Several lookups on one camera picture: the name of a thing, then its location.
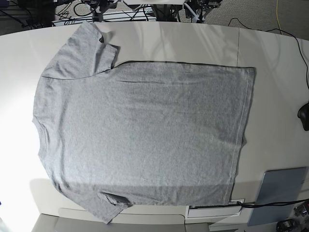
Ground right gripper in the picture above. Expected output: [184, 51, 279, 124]
[81, 0, 118, 22]

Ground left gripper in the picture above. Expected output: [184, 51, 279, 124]
[185, 0, 222, 23]

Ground grey T-shirt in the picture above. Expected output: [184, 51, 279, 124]
[33, 22, 255, 223]

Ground robot base stand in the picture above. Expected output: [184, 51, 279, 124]
[123, 0, 186, 22]

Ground black computer mouse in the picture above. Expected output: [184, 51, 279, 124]
[297, 103, 309, 131]

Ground grey laptop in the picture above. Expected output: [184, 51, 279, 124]
[247, 167, 307, 227]

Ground black device bottom right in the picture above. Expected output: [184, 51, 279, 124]
[276, 219, 299, 232]

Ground yellow cable on floor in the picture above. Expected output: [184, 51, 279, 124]
[276, 0, 283, 35]

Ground black laptop cable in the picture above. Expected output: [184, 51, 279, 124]
[237, 199, 309, 209]

